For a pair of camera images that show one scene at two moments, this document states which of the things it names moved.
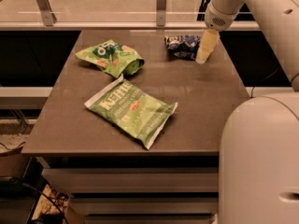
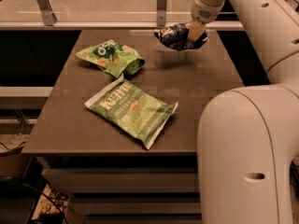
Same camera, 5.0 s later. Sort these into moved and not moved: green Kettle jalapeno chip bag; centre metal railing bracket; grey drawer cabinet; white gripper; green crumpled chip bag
Moved: white gripper
Not moved: green Kettle jalapeno chip bag; green crumpled chip bag; centre metal railing bracket; grey drawer cabinet
